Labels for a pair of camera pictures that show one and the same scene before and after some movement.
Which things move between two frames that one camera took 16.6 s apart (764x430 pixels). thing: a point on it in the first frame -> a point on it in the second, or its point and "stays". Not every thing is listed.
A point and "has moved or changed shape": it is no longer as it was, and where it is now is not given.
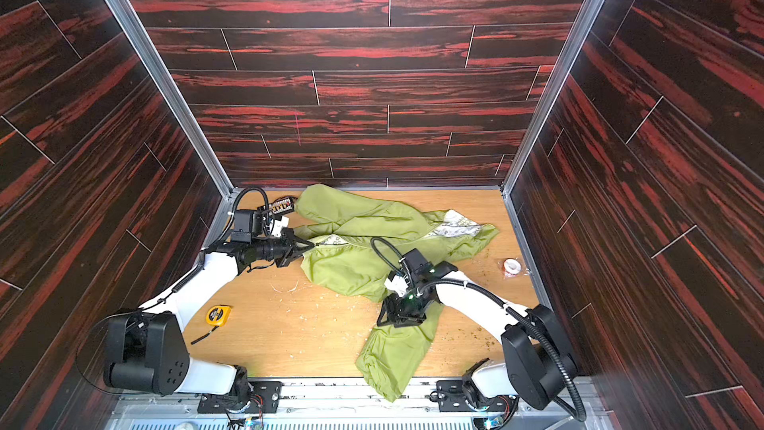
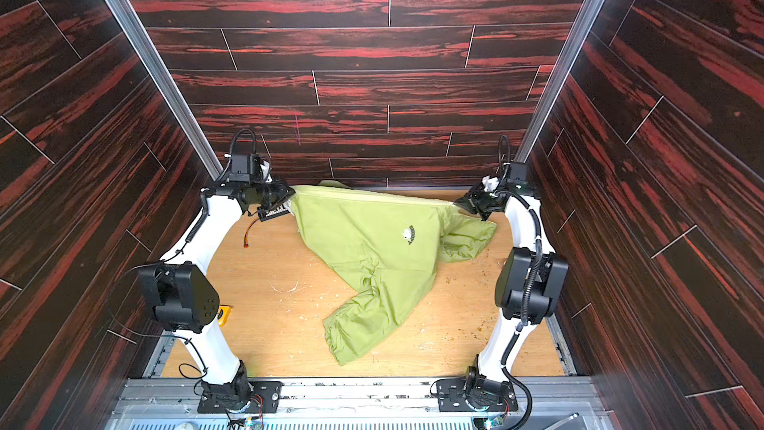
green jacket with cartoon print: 356,239 has moved or changed shape
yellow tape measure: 216,316 stays
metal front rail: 341,403 stays
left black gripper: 286,251 -> 279,194
